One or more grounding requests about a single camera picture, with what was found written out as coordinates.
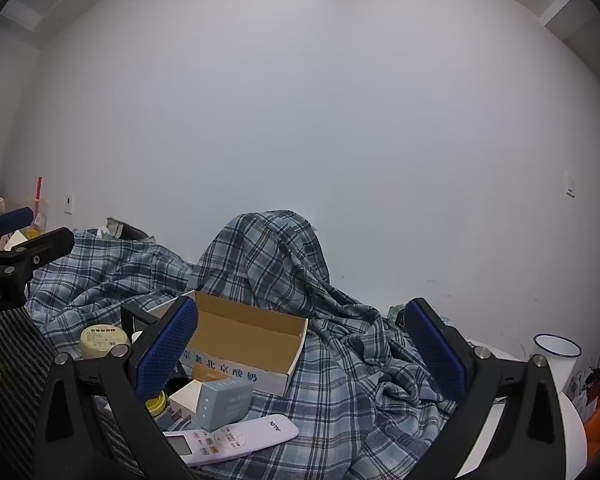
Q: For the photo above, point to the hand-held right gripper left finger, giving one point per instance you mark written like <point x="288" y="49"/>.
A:
<point x="164" y="355"/>

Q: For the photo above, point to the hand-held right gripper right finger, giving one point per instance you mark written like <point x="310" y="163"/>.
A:
<point x="436" y="352"/>

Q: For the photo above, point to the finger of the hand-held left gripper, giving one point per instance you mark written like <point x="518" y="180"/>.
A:
<point x="42" y="249"/>
<point x="11" y="221"/>

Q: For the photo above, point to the cream jar with label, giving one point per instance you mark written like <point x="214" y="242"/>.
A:
<point x="101" y="342"/>

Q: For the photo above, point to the white cardboard box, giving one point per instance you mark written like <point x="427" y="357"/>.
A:
<point x="250" y="340"/>

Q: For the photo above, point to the red stick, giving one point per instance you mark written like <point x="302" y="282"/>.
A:
<point x="39" y="190"/>

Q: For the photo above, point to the yellow round lid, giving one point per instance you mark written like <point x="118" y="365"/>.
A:
<point x="156" y="404"/>

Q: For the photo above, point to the green bottle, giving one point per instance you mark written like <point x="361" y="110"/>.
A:
<point x="396" y="314"/>

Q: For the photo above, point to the small grey box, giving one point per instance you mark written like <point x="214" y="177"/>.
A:
<point x="225" y="402"/>

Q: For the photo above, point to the blue plaid blanket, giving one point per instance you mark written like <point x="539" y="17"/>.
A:
<point x="350" y="360"/>

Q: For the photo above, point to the white remote control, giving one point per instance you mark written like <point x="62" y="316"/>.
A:
<point x="245" y="435"/>

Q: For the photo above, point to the white enamel mug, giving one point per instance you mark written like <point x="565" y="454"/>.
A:
<point x="557" y="360"/>

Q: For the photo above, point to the white round table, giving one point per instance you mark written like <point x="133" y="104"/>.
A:
<point x="575" y="427"/>

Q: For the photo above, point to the printed bag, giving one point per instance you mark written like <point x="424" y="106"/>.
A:
<point x="592" y="382"/>

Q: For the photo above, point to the white wall socket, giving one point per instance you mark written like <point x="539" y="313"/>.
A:
<point x="69" y="203"/>

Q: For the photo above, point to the black frame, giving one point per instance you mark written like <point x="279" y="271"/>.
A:
<point x="130" y="312"/>

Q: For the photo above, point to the white wall switch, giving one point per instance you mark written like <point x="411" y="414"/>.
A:
<point x="570" y="185"/>

